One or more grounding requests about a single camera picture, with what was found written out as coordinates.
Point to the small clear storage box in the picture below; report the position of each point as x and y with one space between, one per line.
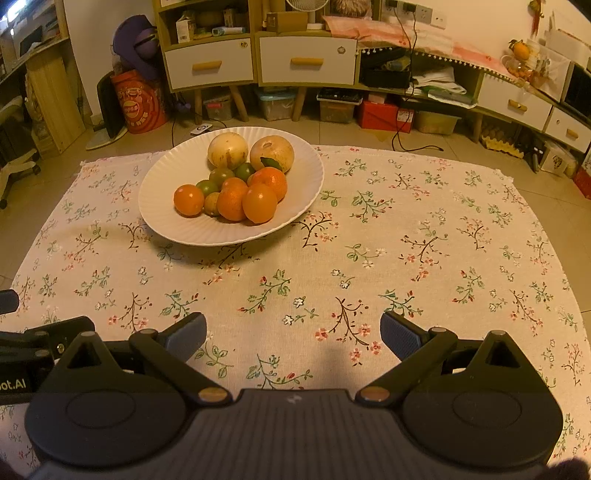
218 108

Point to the wall socket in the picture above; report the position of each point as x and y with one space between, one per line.
418 11

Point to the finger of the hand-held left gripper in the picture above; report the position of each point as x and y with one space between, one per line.
46 332
9 301

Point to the clear box with dark lid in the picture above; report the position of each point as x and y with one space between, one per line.
336 110

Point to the white ribbed plate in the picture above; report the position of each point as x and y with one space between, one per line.
171 226

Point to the round pale melon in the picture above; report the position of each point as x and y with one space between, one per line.
272 152

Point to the large green tomato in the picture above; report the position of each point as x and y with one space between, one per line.
207 186

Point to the pink cloth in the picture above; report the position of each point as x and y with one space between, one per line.
369 30

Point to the red box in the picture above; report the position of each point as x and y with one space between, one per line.
378 115

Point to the pale storage box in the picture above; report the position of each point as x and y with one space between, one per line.
437 122

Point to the cluster of small kumquats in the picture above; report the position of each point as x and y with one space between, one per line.
188 200

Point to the light wooden desk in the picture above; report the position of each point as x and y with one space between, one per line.
55 101

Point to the long low cabinet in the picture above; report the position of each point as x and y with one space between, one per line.
508 104

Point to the yellow egg carton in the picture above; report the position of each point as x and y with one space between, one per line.
503 144

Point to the tangerine with green leaf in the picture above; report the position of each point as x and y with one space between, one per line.
270 184

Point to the small white device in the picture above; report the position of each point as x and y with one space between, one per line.
201 129

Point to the red printed bag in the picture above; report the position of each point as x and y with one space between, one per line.
138 104

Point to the small green tomato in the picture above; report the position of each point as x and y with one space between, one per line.
244 170

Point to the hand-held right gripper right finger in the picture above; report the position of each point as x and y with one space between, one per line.
399 334

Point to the white office chair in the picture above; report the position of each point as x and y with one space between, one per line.
14 157

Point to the purple plush toy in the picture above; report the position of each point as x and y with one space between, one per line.
136 44

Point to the clear box with teal lid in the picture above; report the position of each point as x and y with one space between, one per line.
276 106

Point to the striped pale melon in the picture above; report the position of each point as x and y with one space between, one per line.
226 150

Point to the orange fruit ornament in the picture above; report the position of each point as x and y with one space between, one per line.
521 57

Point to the floral tablecloth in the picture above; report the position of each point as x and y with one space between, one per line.
323 277

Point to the white fan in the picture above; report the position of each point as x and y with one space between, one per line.
307 9

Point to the brown longan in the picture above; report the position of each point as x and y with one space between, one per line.
211 205

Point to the black flat panel stand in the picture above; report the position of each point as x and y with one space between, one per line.
111 106

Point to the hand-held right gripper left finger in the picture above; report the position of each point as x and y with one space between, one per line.
187 337

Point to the orange tomato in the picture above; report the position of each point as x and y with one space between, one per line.
259 204

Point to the black bag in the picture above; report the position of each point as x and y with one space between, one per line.
383 74

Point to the orange-green tomato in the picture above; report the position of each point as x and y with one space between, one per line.
221 175

